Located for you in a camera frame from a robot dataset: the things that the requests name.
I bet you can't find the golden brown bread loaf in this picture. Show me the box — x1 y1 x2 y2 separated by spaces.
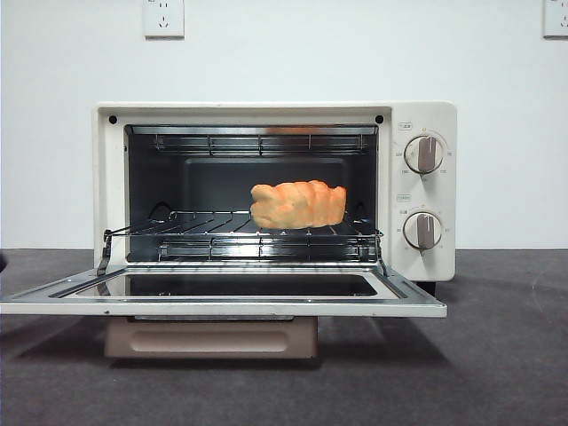
249 179 348 231

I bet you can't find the glass oven door beige handle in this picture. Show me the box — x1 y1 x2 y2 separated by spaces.
0 264 448 359

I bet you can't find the white oven knob beige grip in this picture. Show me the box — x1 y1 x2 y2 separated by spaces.
403 210 444 252
404 135 446 175

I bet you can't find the white Toshiba toaster oven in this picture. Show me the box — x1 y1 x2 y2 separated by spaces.
91 100 458 294

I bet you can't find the dark grey felt table mat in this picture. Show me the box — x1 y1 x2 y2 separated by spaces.
0 248 568 426

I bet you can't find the metal wire oven rack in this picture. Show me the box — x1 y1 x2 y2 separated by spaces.
105 210 383 239

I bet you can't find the white wall socket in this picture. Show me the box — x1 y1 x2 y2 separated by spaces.
542 0 568 39
143 0 185 39

